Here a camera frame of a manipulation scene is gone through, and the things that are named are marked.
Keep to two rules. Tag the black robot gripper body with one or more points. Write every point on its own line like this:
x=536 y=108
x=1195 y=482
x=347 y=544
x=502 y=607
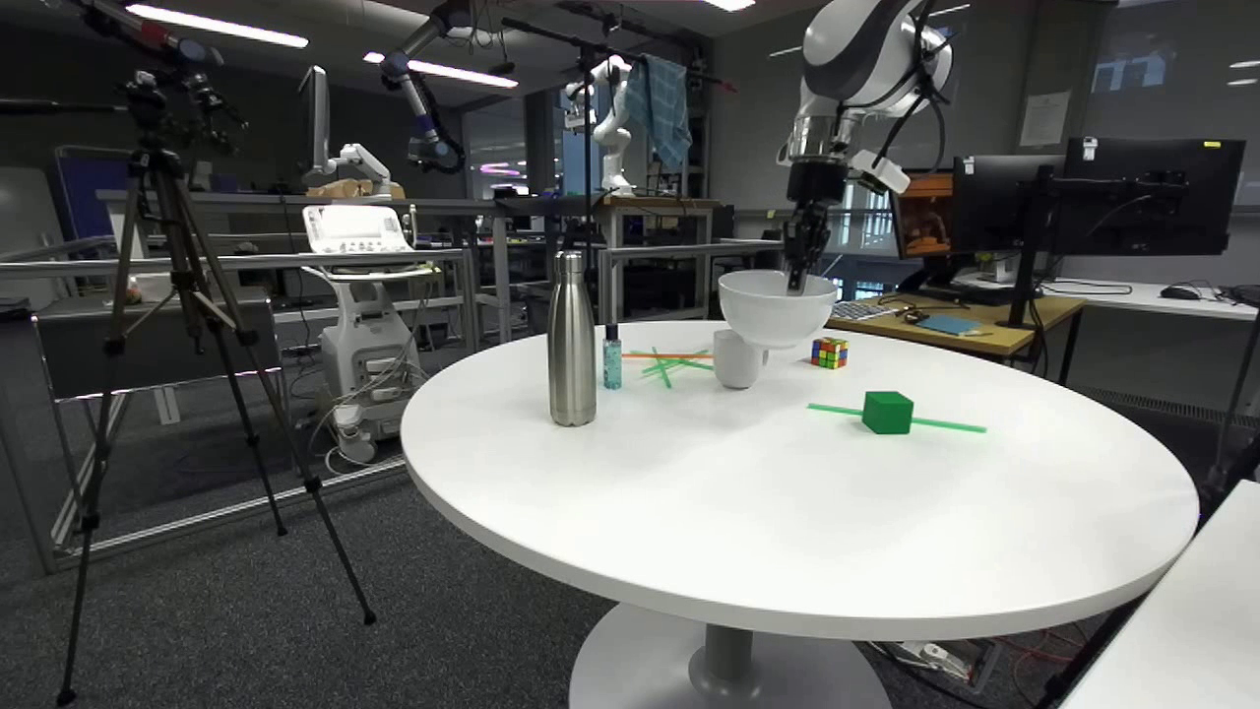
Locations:
x=814 y=201

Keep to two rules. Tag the white bowl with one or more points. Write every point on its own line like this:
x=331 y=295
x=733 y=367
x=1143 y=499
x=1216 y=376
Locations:
x=772 y=318

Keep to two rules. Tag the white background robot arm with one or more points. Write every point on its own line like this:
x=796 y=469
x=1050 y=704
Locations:
x=610 y=125

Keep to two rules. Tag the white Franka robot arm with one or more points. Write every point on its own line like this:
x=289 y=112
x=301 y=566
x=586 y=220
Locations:
x=859 y=44

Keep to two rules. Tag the rubik's cube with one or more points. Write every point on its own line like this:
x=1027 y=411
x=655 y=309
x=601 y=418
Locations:
x=828 y=351

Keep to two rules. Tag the white mug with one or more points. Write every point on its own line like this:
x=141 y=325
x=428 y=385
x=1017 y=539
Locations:
x=733 y=360

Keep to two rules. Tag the monitor with orange screen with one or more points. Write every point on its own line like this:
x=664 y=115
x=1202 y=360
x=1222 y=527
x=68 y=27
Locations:
x=928 y=209

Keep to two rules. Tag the thin green stick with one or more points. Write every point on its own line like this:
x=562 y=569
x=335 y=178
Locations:
x=664 y=380
x=696 y=367

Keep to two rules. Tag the blue flat pad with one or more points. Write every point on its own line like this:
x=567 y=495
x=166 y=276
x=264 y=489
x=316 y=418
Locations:
x=948 y=325

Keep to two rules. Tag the green cube block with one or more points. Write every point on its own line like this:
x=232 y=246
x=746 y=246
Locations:
x=889 y=411

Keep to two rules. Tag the thin red stick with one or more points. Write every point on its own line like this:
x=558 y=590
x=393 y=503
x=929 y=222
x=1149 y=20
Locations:
x=645 y=358

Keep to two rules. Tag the blue checked cloth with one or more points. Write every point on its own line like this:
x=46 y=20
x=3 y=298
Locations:
x=664 y=112

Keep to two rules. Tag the wooden side table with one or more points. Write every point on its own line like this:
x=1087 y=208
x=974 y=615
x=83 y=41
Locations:
x=987 y=335

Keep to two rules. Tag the black computer monitor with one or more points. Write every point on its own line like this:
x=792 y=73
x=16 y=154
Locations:
x=1009 y=201
x=1154 y=199

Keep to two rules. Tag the long green straw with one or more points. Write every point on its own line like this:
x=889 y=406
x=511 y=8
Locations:
x=950 y=423

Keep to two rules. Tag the stainless steel bottle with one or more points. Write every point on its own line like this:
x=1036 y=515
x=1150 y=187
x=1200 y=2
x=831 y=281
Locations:
x=574 y=347

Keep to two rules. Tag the white office desk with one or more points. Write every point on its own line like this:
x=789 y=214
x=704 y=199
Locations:
x=1154 y=305

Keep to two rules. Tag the black computer mouse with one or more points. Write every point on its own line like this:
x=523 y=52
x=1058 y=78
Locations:
x=1184 y=295

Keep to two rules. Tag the ceiling light strip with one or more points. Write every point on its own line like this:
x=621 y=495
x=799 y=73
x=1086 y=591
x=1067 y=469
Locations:
x=218 y=27
x=445 y=70

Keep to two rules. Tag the black boom stand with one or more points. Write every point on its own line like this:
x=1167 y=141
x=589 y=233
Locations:
x=418 y=104

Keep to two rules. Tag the white robot platform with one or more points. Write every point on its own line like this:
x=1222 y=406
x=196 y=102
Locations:
x=1167 y=615

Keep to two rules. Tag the dark grey panel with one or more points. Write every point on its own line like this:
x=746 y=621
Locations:
x=158 y=347

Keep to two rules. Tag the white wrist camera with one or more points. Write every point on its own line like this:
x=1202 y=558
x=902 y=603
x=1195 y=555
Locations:
x=881 y=170

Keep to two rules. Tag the metal frame table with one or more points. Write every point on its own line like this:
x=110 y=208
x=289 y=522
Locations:
x=655 y=242

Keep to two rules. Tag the white wall notice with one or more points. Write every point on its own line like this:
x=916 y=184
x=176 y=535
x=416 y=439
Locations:
x=1044 y=121

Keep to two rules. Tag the white round table pedestal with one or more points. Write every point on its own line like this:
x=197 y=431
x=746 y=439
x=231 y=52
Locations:
x=722 y=662

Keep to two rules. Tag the black camera tripod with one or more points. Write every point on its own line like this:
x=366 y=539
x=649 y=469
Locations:
x=197 y=301

